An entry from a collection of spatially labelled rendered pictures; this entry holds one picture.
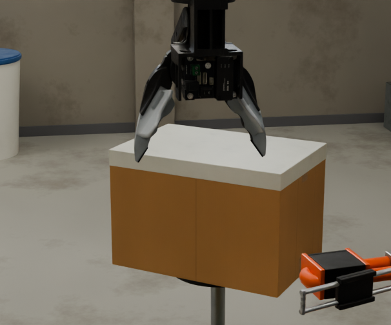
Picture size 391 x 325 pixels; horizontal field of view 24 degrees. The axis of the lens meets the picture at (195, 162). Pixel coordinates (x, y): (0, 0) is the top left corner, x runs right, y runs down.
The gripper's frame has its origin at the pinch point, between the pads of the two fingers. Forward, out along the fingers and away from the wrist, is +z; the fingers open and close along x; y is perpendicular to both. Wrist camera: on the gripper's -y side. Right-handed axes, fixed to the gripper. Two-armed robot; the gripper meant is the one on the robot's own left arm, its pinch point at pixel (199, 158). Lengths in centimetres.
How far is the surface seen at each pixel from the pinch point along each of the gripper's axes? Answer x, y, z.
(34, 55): -24, -614, 89
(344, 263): 26.8, -24.2, 24.8
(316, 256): 23.3, -27.8, 24.8
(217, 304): 37, -185, 105
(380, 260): 34, -28, 26
